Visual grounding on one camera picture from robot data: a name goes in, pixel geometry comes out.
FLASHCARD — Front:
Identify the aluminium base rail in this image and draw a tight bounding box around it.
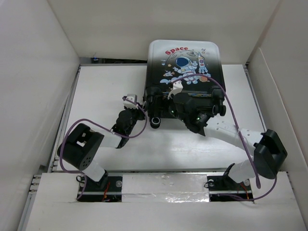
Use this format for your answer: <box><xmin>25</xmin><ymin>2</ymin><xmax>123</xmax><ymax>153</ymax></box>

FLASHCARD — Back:
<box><xmin>18</xmin><ymin>173</ymin><xmax>306</xmax><ymax>231</ymax></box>

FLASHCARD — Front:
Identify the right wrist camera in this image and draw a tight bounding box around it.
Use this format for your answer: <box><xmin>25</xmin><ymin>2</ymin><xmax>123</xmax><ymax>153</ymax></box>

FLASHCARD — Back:
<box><xmin>167</xmin><ymin>80</ymin><xmax>183</xmax><ymax>100</ymax></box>

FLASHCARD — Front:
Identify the white space print suitcase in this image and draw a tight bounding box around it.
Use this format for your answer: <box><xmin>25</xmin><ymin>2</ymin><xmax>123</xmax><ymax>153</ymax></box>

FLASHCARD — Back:
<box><xmin>143</xmin><ymin>39</ymin><xmax>226</xmax><ymax>129</ymax></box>

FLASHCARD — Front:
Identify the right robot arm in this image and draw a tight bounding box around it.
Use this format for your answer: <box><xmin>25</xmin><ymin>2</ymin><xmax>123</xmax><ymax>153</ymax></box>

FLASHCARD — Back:
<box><xmin>168</xmin><ymin>93</ymin><xmax>288</xmax><ymax>189</ymax></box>

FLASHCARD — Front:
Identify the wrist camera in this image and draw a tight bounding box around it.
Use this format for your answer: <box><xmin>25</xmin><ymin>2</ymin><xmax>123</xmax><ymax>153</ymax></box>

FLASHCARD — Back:
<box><xmin>122</xmin><ymin>94</ymin><xmax>139</xmax><ymax>110</ymax></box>
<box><xmin>167</xmin><ymin>80</ymin><xmax>183</xmax><ymax>100</ymax></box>

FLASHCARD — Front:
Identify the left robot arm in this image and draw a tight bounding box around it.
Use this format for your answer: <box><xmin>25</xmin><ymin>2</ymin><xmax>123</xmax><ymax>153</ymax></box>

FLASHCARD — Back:
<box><xmin>57</xmin><ymin>106</ymin><xmax>145</xmax><ymax>191</ymax></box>

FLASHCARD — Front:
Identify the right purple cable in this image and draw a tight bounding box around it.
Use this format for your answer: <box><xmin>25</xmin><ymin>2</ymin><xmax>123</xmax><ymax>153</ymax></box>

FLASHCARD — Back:
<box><xmin>175</xmin><ymin>73</ymin><xmax>278</xmax><ymax>202</ymax></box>

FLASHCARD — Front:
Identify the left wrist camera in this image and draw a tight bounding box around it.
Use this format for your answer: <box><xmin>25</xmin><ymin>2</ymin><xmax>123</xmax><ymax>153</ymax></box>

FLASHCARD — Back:
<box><xmin>122</xmin><ymin>94</ymin><xmax>139</xmax><ymax>110</ymax></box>

